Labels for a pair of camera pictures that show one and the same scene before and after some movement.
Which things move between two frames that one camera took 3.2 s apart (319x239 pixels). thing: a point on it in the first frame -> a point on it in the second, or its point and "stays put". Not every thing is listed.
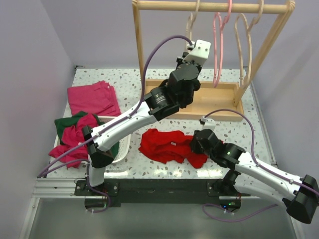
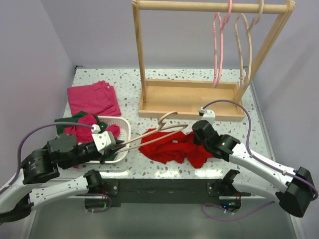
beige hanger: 189,25 -> 160,127
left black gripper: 179,60 -> 106,153
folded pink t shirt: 99,98 stays put
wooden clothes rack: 216,100 stays put
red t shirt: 172,146 stays put
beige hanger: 249,30 stays put
